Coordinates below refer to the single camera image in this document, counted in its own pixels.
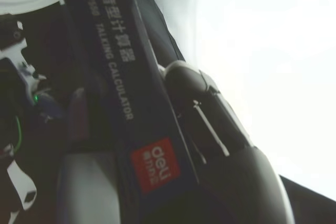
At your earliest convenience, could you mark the blue calculator box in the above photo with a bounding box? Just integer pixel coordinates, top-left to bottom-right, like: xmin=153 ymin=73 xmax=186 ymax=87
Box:
xmin=51 ymin=0 xmax=208 ymax=204

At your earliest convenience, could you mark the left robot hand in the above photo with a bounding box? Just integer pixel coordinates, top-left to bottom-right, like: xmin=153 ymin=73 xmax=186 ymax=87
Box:
xmin=56 ymin=60 xmax=296 ymax=224

